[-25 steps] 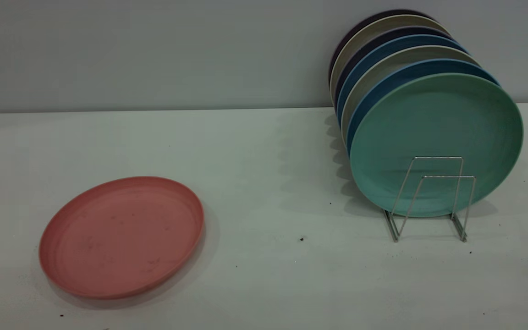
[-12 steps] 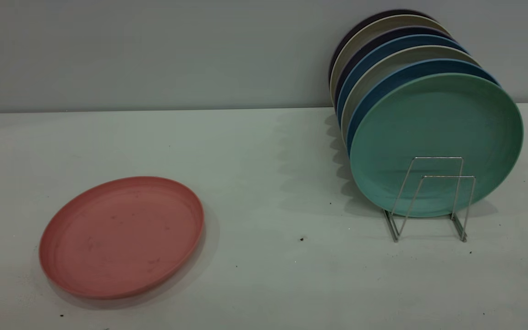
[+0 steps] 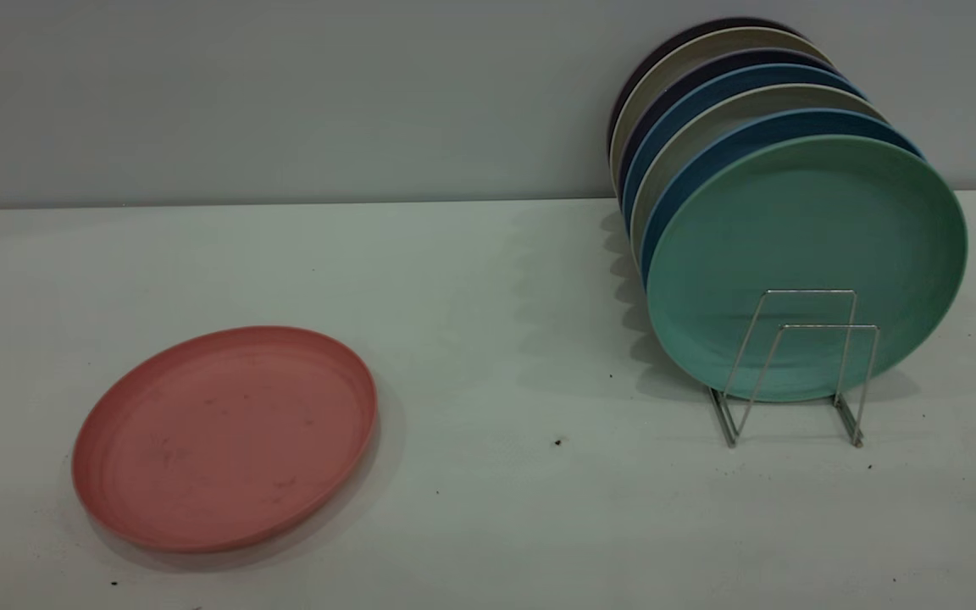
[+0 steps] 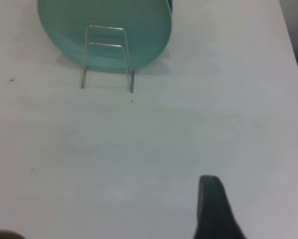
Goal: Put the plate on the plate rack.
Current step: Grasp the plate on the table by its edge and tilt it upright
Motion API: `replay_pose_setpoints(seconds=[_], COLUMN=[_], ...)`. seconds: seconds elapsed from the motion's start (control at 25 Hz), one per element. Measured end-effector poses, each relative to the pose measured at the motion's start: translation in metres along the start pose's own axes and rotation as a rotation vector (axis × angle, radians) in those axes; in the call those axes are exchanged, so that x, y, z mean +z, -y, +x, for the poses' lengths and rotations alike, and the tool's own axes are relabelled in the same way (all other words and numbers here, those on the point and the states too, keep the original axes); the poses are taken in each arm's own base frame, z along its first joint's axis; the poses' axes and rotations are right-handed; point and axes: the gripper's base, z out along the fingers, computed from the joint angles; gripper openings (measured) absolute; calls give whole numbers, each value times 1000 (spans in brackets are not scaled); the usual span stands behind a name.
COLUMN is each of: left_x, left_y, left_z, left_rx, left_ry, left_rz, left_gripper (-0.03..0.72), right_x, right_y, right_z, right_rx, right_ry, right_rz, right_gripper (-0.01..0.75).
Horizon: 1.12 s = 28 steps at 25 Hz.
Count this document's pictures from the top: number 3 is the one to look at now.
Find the beige plate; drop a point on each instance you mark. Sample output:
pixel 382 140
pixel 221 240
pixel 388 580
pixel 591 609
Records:
pixel 708 47
pixel 751 100

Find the dark purple plate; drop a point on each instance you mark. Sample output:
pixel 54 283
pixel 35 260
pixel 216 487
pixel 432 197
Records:
pixel 683 36

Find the mint green plate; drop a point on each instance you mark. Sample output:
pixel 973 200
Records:
pixel 793 229

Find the pink round plate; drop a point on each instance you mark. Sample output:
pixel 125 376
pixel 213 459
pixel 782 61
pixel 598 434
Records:
pixel 225 440

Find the dark navy plate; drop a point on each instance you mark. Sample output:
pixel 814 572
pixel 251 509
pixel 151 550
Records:
pixel 742 59

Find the blue plate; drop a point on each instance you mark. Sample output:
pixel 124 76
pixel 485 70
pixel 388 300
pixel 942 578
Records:
pixel 734 83
pixel 776 125

